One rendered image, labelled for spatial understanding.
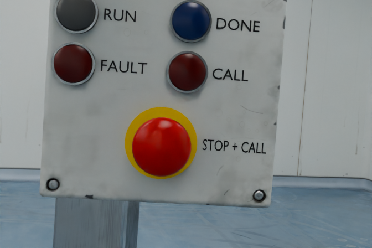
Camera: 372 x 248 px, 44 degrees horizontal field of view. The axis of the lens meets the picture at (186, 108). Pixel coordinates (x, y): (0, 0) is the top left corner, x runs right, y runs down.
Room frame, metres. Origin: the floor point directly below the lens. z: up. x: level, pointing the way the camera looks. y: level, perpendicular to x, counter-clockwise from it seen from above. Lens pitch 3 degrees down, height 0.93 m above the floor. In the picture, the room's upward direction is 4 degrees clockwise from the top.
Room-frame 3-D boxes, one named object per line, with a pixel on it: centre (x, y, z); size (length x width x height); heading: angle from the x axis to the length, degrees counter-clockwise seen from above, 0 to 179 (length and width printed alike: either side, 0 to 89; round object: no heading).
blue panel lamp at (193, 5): (0.32, 0.00, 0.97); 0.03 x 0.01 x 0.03; 94
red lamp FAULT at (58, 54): (0.32, 0.08, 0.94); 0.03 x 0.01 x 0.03; 94
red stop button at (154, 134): (0.32, 0.02, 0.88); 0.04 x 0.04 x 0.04; 4
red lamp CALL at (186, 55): (0.32, 0.00, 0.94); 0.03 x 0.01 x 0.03; 94
